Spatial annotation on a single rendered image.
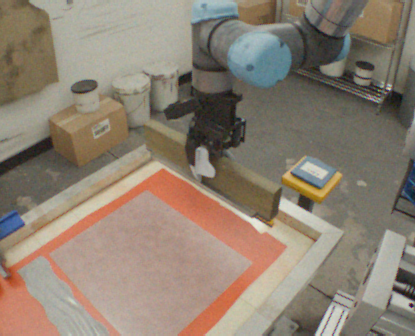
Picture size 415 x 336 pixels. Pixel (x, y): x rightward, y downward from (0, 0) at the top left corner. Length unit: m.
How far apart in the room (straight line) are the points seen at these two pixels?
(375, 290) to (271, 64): 0.32
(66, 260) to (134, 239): 0.16
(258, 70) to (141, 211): 0.52
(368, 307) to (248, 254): 0.39
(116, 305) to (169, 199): 0.31
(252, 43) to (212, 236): 0.48
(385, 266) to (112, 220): 0.61
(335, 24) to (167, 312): 0.57
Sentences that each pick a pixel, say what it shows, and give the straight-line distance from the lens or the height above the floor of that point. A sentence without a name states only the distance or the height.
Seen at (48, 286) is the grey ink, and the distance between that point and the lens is 0.78.
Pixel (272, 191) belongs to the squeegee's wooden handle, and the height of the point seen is 1.15.
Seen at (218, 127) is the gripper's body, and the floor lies 1.23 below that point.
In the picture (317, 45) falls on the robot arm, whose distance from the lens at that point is 0.55.
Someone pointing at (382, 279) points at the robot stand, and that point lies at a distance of 0.48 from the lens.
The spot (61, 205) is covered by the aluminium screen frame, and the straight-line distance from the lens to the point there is 0.90.
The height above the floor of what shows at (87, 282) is 0.96.
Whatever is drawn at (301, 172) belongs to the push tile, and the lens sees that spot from 0.98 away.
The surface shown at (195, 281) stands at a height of 0.96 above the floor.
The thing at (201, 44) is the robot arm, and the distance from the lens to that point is 0.56.
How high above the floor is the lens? 1.57
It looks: 39 degrees down
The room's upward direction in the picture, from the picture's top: straight up
